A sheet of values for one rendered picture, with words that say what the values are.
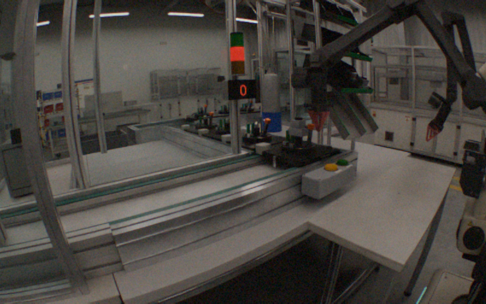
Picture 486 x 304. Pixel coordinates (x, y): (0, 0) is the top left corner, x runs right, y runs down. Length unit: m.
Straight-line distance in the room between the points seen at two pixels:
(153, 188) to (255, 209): 0.33
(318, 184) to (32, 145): 0.67
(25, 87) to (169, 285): 0.44
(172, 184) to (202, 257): 0.32
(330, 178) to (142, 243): 0.53
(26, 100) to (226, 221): 0.50
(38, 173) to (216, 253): 0.41
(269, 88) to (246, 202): 1.34
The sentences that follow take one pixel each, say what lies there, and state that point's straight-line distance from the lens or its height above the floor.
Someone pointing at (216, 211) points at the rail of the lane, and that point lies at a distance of 0.59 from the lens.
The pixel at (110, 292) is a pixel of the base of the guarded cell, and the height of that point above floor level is 0.86.
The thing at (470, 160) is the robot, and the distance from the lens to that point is 0.96.
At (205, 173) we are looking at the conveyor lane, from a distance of 0.86.
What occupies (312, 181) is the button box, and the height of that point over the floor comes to 0.95.
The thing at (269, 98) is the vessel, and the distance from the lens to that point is 1.89.
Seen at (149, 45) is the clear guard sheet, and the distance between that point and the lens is 0.83.
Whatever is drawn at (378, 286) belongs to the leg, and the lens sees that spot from 0.69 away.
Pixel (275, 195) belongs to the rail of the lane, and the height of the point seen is 0.93.
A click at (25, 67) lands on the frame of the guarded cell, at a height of 1.29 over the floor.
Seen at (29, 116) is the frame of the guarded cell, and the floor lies 1.21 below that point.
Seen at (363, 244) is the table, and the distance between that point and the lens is 0.64.
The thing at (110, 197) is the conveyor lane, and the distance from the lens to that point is 0.78.
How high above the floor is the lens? 1.22
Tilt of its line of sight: 15 degrees down
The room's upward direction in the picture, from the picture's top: 2 degrees counter-clockwise
